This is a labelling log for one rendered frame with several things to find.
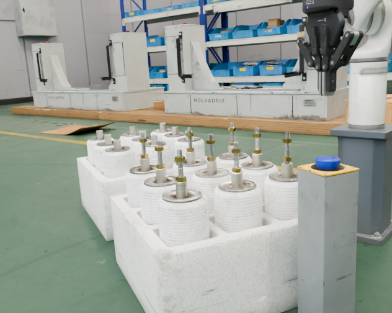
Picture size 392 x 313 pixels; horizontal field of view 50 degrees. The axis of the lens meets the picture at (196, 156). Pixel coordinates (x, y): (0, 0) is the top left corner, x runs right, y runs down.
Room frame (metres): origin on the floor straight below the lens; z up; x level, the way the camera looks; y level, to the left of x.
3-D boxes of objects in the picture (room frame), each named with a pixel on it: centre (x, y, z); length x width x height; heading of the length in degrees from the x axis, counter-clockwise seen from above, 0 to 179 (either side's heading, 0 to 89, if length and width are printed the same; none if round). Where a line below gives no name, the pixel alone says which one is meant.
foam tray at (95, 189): (1.40, 0.18, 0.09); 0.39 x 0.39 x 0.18; 25
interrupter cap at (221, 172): (0.91, -0.03, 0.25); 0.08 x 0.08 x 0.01
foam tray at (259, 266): (0.91, -0.03, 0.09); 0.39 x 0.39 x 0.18; 23
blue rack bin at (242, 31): (6.43, -0.91, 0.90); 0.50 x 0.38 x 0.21; 141
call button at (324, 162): (0.67, -0.22, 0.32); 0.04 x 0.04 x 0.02
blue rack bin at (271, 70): (6.15, -1.25, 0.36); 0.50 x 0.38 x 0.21; 140
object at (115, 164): (1.25, 0.23, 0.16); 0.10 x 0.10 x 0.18
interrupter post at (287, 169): (0.85, -0.19, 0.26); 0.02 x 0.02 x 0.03
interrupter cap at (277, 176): (0.85, -0.19, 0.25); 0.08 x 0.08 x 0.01
